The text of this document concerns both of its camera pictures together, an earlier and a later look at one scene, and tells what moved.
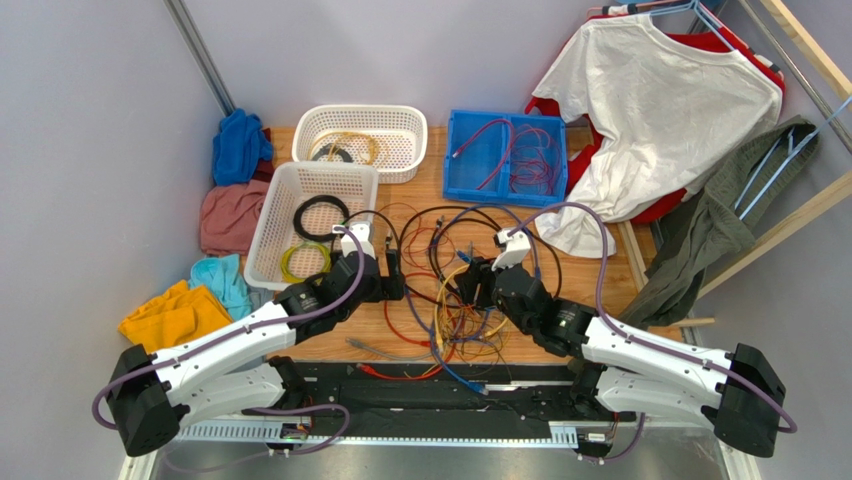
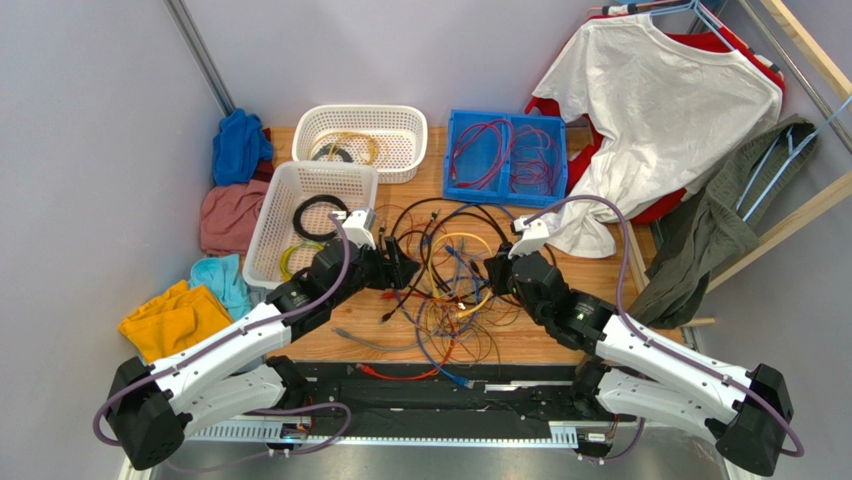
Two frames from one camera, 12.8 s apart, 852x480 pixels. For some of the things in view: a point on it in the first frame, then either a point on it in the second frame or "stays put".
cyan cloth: (224, 277) stays put
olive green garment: (716, 222) stays put
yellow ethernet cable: (439, 338) → (430, 272)
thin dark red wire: (534, 163) stays put
